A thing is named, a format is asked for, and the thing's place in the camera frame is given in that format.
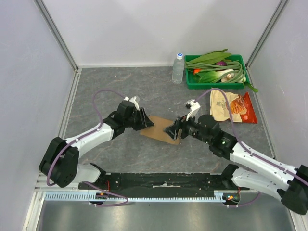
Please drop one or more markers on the left aluminium frame post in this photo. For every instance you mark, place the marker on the left aluminium frame post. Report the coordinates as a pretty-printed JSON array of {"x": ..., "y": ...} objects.
[{"x": 56, "y": 33}]

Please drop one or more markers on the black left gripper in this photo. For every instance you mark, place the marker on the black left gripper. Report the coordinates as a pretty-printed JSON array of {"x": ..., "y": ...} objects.
[{"x": 144, "y": 121}]

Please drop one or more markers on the green plastic tray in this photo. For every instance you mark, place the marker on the green plastic tray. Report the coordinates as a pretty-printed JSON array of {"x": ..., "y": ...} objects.
[{"x": 192, "y": 84}]

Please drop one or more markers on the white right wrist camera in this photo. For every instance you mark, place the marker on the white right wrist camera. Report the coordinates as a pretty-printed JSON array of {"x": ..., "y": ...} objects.
[{"x": 193, "y": 106}]

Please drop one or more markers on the clear plastic water bottle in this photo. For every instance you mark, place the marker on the clear plastic water bottle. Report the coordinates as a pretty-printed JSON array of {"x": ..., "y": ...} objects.
[{"x": 178, "y": 69}]

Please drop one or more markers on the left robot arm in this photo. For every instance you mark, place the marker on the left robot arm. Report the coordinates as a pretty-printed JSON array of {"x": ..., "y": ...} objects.
[{"x": 60, "y": 163}]

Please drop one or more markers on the brown mushroom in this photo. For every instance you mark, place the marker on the brown mushroom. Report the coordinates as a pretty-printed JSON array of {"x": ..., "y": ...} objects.
[{"x": 230, "y": 76}]

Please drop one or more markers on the brown cardboard paper box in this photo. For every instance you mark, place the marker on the brown cardboard paper box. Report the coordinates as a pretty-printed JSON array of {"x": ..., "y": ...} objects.
[{"x": 157, "y": 131}]

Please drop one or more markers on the slotted grey cable duct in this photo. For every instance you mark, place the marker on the slotted grey cable duct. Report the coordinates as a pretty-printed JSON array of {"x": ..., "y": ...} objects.
[{"x": 98, "y": 197}]

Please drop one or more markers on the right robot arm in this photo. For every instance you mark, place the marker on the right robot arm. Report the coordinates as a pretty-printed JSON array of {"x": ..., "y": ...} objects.
[{"x": 250, "y": 169}]

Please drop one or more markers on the right aluminium frame post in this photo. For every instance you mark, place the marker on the right aluminium frame post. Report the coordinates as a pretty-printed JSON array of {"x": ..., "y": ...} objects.
[{"x": 266, "y": 32}]

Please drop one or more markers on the green leafy vegetable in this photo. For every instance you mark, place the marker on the green leafy vegetable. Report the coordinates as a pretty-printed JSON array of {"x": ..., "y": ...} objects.
[{"x": 212, "y": 57}]

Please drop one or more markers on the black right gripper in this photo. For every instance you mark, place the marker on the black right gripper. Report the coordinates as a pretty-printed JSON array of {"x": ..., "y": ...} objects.
[{"x": 179, "y": 127}]

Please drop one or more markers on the purple red onion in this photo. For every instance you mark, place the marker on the purple red onion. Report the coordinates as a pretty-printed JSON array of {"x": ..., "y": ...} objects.
[{"x": 221, "y": 63}]

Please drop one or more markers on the green long beans bunch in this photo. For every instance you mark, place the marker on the green long beans bunch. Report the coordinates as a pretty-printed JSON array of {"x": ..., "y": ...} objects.
[{"x": 239, "y": 76}]

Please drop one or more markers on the aluminium frame post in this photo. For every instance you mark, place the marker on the aluminium frame post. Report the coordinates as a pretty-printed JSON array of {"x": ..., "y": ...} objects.
[
  {"x": 266, "y": 32},
  {"x": 56, "y": 33}
]

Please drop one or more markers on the red beige snack bag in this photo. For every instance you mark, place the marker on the red beige snack bag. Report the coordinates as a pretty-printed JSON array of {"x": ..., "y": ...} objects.
[{"x": 241, "y": 107}]

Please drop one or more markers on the orange carrot piece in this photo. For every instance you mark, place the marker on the orange carrot piece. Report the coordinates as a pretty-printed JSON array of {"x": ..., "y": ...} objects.
[{"x": 196, "y": 71}]

